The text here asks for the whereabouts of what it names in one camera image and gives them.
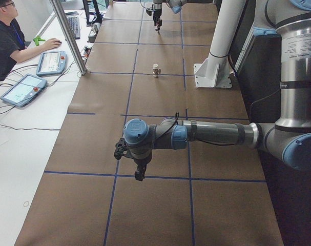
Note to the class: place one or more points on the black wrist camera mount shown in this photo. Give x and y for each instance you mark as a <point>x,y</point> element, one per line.
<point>121,150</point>

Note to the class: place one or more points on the black keyboard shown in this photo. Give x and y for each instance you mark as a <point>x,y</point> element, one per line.
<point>74,26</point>

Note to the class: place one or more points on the white PPR valve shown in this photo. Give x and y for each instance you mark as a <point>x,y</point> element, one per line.
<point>156,70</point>

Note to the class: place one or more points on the seated person black shirt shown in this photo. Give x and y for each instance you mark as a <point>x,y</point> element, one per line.
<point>13,49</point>

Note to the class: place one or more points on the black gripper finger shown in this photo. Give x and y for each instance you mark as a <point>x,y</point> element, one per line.
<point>158,24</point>
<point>140,172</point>

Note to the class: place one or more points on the blue teach pendant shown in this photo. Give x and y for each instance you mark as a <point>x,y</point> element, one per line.
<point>24,91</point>
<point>51,63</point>

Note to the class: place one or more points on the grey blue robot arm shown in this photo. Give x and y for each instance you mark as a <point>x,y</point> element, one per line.
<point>288,139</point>
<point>174,5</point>

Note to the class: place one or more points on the far blue teach pendant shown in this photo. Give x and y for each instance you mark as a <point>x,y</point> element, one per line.
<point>51,63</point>

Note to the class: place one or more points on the white pillar mount base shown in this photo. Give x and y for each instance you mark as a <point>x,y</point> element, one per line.
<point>214,72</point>

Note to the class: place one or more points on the green plastic object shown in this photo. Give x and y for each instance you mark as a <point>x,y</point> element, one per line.
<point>37,40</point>

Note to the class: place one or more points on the near blue teach pendant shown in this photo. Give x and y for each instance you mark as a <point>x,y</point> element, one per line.
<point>24,91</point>

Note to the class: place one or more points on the black monitor stand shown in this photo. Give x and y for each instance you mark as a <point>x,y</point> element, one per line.
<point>92,17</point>

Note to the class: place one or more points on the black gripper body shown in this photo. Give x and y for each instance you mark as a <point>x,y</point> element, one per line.
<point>157,13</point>
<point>141,162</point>

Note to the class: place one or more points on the aluminium frame post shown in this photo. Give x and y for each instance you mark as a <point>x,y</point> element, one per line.
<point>60,14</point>

